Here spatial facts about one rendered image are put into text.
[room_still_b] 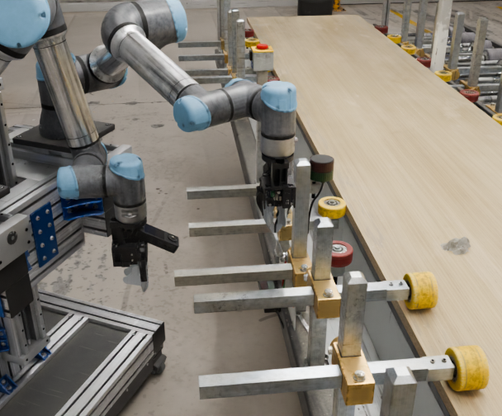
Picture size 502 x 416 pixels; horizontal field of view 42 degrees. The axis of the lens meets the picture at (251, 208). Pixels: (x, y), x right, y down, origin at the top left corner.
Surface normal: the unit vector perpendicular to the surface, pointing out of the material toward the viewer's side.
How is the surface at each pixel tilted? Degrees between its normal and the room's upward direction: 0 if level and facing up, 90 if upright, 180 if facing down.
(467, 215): 0
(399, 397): 90
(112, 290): 0
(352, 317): 90
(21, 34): 84
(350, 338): 90
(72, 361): 0
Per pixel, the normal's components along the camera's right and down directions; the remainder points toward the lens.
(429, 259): 0.00, -0.88
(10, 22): 0.19, 0.37
